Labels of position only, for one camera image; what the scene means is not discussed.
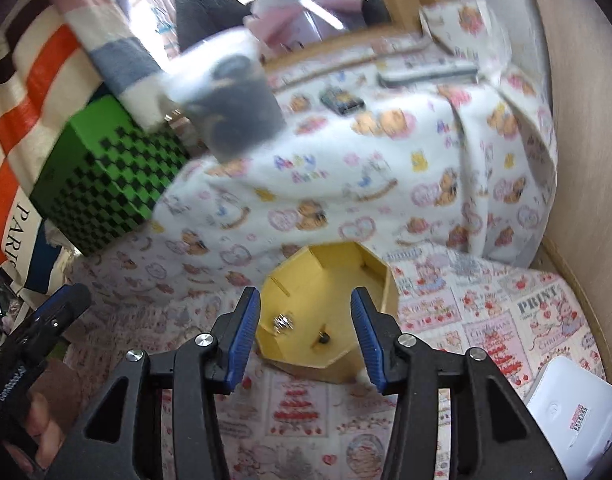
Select green black checkered box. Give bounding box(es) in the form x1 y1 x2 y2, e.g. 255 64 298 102
30 96 189 256

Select wooden board panel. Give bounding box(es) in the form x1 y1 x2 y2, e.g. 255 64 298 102
537 0 612 370

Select baby bear print cloth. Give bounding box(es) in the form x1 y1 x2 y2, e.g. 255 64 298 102
67 0 558 312

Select person left hand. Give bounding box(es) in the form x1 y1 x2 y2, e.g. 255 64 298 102
4 359 82 476

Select pink white plastic bag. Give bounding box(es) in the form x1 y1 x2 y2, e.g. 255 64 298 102
243 0 366 53

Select gold octagonal box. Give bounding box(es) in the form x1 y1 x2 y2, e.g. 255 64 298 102
256 242 398 384

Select striped paris woven bag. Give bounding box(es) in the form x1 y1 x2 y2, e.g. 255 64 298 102
0 0 162 295

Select white paper box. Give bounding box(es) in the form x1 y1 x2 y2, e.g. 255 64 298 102
526 356 612 479

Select translucent plastic tub with lid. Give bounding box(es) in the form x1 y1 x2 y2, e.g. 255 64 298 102
163 27 285 162

